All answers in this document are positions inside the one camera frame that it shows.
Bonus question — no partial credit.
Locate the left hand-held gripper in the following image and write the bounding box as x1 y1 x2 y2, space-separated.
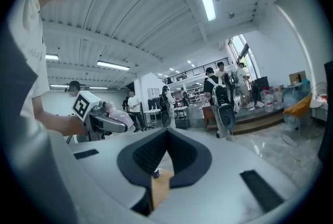
71 90 129 141

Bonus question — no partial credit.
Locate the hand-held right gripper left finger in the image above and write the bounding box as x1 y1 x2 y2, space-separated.
66 128 170 224

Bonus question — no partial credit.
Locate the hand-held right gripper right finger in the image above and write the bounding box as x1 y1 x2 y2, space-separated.
148 128 311 224

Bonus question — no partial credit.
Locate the pale pink round capped bottle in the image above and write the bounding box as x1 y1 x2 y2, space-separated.
105 101 135 132

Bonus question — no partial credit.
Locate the person's left forearm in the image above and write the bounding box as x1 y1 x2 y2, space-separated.
31 96 88 138

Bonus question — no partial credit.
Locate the round wooden table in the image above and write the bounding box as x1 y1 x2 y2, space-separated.
151 170 175 210

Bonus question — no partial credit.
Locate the brown wooden cabinet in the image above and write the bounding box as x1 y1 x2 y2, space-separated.
202 105 217 132

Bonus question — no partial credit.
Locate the white and black backpack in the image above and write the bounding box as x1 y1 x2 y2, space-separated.
212 77 237 130

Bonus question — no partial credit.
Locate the raised wooden platform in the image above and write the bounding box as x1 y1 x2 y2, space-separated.
230 106 286 136

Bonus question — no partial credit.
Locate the large clear water jug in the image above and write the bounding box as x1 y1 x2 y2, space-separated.
262 89 275 114
272 86 284 110

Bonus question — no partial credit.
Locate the black dresser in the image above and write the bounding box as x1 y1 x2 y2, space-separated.
253 76 270 95

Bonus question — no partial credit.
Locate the clear chair with orange cushion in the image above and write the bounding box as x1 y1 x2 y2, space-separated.
280 92 314 142

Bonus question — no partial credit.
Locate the black mezzanine railing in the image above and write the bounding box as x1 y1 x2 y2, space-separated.
163 57 229 83

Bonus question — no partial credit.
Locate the blue plastic wrapped pack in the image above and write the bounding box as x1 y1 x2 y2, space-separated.
282 80 312 104

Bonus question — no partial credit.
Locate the person's cream t-shirt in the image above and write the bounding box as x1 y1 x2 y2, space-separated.
5 0 79 224

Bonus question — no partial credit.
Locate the small white round table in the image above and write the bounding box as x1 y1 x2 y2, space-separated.
309 97 327 122

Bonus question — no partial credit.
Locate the cardboard box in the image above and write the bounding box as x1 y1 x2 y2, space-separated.
289 70 307 88

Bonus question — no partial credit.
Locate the black glass-door cabinet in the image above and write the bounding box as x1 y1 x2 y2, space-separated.
317 60 333 164

